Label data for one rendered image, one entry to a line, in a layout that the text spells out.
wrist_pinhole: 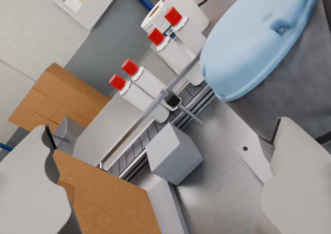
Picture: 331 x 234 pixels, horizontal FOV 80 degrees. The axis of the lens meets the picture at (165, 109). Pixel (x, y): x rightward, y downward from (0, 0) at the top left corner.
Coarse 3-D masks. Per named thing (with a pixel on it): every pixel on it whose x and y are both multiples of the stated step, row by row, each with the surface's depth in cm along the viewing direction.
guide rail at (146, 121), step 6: (180, 84) 63; (174, 90) 64; (144, 120) 66; (138, 126) 67; (144, 126) 67; (132, 132) 67; (138, 132) 68; (132, 138) 68; (126, 144) 69; (120, 150) 69; (114, 156) 70; (108, 162) 70
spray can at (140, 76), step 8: (128, 64) 52; (128, 72) 53; (136, 72) 54; (144, 72) 54; (136, 80) 54; (144, 80) 54; (152, 80) 55; (144, 88) 56; (152, 88) 56; (160, 88) 57; (152, 96) 58
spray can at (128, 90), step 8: (112, 80) 53; (120, 80) 54; (120, 88) 55; (128, 88) 54; (136, 88) 56; (128, 96) 55; (136, 96) 56; (144, 96) 57; (136, 104) 57; (144, 104) 58; (160, 104) 61; (152, 112) 59; (160, 112) 60; (168, 112) 62; (160, 120) 62
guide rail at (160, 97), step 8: (192, 64) 54; (184, 72) 54; (176, 80) 55; (168, 88) 55; (160, 96) 56; (152, 104) 56; (144, 112) 57; (136, 120) 58; (128, 136) 59; (120, 144) 60; (112, 152) 60; (104, 160) 61
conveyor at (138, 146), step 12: (192, 84) 63; (204, 84) 58; (180, 96) 64; (192, 96) 60; (168, 120) 61; (144, 132) 69; (156, 132) 63; (132, 144) 70; (144, 144) 64; (120, 156) 72; (132, 156) 65; (120, 168) 67
